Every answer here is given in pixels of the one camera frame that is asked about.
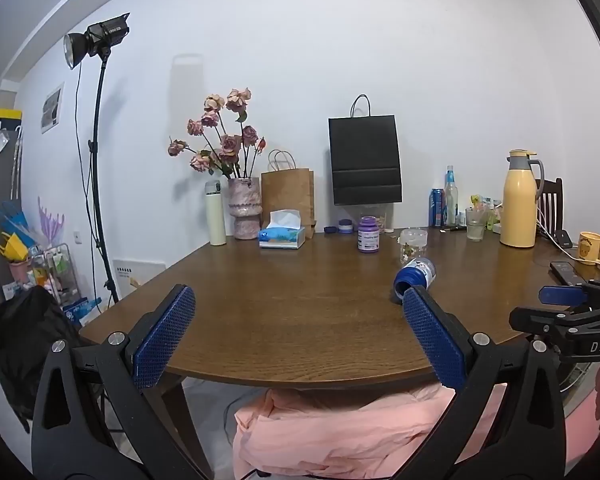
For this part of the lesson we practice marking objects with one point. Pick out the black paper bag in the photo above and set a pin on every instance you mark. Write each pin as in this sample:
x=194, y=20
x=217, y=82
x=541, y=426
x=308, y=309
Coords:
x=365, y=160

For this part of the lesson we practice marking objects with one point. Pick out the black power adapter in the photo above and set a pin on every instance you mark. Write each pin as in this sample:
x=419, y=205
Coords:
x=562, y=238

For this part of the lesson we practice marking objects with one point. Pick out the clear plastic bottle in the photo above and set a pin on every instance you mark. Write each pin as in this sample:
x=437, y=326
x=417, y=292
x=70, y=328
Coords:
x=450, y=197

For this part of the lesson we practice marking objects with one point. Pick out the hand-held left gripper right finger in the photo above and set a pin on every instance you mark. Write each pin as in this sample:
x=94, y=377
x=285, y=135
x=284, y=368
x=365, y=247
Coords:
x=434, y=341

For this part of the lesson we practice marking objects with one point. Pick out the pink marbled vase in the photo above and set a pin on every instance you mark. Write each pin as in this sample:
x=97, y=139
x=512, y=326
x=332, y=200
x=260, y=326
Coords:
x=245, y=207

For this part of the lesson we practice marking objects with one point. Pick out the clear plastic container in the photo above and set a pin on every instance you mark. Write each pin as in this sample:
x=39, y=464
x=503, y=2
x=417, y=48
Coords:
x=377, y=215

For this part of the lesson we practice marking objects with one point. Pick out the purple jar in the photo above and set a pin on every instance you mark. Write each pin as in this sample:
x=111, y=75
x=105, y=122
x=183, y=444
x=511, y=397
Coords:
x=369, y=235

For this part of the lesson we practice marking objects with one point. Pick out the brown paper bag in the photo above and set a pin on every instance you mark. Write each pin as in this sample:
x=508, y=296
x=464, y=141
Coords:
x=287, y=195

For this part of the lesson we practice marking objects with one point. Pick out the black studio light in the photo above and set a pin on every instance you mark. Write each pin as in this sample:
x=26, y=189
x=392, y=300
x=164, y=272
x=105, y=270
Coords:
x=97, y=37

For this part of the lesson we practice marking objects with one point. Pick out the yellow thermos jug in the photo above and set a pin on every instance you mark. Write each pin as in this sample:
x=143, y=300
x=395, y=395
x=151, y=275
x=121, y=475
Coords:
x=520, y=202

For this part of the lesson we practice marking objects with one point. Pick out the green yellow packet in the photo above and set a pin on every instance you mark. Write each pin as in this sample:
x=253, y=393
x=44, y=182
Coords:
x=481, y=207

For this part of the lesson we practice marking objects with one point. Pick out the yellow box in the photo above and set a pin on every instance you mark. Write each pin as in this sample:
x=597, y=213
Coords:
x=7, y=115

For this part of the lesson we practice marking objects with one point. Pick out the white thermos bottle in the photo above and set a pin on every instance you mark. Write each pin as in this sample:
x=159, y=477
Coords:
x=215, y=214

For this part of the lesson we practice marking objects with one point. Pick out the blue-capped bottle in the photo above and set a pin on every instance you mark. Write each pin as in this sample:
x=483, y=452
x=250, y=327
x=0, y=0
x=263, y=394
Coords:
x=414, y=280

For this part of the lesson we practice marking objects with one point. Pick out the purple clothes hangers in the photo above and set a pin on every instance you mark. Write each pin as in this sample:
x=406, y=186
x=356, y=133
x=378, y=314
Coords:
x=50, y=220

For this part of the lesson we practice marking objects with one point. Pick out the blue tissue box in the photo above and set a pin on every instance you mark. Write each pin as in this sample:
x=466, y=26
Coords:
x=281, y=236

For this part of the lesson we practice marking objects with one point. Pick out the blue clothes hangers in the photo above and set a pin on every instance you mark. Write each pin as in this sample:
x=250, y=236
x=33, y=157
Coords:
x=11, y=220

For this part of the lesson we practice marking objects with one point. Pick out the clear glass jar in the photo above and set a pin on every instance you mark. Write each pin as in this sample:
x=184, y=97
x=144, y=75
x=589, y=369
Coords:
x=413, y=245

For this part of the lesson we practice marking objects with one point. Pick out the wall poster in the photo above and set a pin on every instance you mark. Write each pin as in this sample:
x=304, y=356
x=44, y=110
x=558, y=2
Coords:
x=52, y=108

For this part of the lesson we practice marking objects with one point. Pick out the dried pink roses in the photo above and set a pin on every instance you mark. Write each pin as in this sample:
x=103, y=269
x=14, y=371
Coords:
x=222, y=135

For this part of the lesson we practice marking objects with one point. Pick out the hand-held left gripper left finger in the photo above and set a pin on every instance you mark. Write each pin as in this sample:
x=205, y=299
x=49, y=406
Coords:
x=164, y=341

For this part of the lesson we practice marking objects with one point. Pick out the blue soda can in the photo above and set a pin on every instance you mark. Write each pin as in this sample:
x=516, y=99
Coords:
x=435, y=208

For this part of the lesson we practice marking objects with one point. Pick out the black remote control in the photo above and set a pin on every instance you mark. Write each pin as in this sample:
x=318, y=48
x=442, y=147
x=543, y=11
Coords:
x=570, y=272

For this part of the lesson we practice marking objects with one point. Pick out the clear drinking glass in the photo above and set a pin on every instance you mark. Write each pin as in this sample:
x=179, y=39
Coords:
x=475, y=225

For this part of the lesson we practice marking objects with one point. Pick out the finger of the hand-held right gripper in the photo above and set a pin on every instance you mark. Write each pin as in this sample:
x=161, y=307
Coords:
x=560, y=294
x=535, y=319

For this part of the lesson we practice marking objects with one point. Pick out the yellow mug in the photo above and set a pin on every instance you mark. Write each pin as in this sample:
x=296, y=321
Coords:
x=591, y=248

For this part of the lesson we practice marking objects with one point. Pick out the pink cloth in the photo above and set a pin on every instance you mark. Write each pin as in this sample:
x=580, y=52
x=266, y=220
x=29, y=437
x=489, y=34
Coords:
x=350, y=430

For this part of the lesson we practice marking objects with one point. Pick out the white wall socket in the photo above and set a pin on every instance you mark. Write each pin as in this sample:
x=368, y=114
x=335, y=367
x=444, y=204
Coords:
x=78, y=237

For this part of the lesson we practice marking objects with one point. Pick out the small blue cream jar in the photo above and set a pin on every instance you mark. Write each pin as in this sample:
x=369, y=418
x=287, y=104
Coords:
x=346, y=227

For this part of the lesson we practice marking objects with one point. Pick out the black cloth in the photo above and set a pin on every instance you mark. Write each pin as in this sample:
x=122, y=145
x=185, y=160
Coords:
x=22, y=340

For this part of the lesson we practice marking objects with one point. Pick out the white flat box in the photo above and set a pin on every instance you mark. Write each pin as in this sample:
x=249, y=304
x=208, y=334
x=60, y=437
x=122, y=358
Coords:
x=132, y=272

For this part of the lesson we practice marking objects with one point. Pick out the dark wooden chair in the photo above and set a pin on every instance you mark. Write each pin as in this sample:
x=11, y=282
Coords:
x=550, y=205

